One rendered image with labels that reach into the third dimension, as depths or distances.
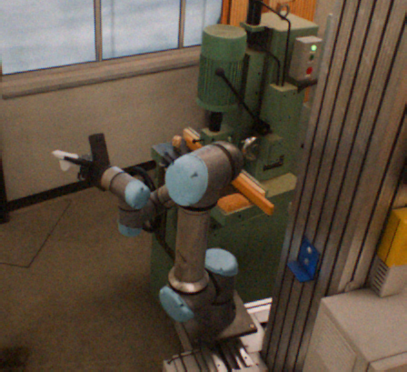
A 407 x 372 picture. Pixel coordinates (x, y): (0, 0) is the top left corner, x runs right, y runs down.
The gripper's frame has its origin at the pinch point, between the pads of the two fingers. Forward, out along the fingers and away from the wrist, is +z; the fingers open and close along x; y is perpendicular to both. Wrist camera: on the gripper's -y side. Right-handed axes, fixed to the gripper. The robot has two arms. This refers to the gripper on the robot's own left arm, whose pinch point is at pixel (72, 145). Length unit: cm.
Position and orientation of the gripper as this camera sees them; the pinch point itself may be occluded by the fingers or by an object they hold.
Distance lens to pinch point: 177.2
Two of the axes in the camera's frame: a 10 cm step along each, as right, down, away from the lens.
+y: -1.7, 8.9, 4.3
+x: 6.6, -2.2, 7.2
